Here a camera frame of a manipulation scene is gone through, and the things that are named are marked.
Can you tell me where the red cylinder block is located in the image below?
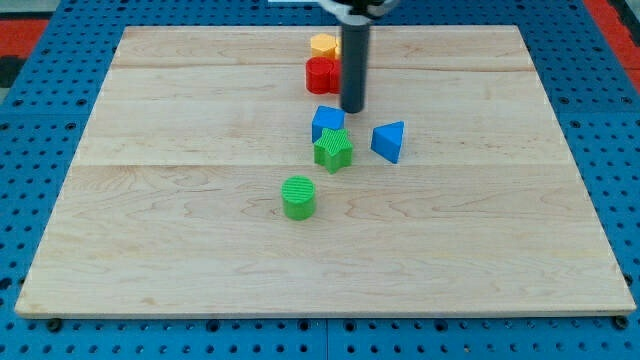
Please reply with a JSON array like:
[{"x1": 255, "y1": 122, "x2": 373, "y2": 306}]
[{"x1": 305, "y1": 57, "x2": 341, "y2": 94}]

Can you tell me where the yellow hexagon block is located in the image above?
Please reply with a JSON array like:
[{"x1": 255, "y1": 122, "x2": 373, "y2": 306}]
[{"x1": 309, "y1": 33, "x2": 341, "y2": 60}]

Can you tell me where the green star block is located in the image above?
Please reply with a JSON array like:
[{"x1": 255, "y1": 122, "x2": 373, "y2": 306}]
[{"x1": 314, "y1": 128, "x2": 353, "y2": 174}]

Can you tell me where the blue triangle block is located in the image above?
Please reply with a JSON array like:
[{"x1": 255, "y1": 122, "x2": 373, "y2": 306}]
[{"x1": 370, "y1": 121, "x2": 405, "y2": 164}]

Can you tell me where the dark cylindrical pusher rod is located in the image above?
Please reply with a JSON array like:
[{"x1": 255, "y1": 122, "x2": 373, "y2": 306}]
[{"x1": 340, "y1": 23, "x2": 370, "y2": 113}]

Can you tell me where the wooden board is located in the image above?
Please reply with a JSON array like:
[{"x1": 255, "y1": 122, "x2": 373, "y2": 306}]
[{"x1": 15, "y1": 26, "x2": 636, "y2": 319}]

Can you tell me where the green cylinder block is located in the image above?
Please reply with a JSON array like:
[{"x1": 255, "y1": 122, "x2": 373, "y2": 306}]
[{"x1": 281, "y1": 176, "x2": 316, "y2": 220}]

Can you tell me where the blue cube block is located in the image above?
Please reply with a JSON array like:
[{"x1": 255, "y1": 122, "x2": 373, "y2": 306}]
[{"x1": 311, "y1": 105, "x2": 345, "y2": 143}]

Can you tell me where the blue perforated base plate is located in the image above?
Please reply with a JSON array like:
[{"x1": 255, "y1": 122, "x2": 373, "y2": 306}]
[{"x1": 1, "y1": 0, "x2": 639, "y2": 359}]

